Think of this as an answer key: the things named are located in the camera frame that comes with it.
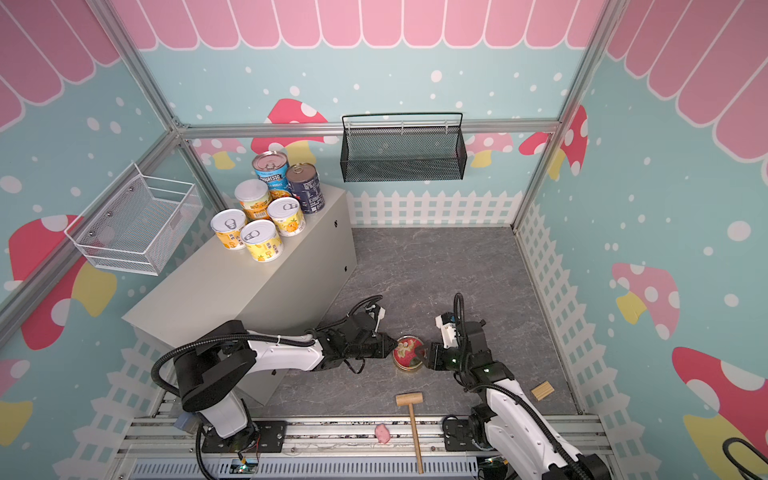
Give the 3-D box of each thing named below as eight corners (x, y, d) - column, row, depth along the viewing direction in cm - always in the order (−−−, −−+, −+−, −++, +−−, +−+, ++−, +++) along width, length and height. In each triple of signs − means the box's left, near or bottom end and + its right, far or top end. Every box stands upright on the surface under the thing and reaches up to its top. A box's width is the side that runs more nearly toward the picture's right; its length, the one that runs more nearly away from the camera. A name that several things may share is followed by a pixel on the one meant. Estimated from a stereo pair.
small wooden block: (537, 401, 82) (540, 399, 80) (529, 389, 84) (532, 387, 82) (553, 393, 83) (556, 391, 82) (545, 381, 85) (548, 379, 84)
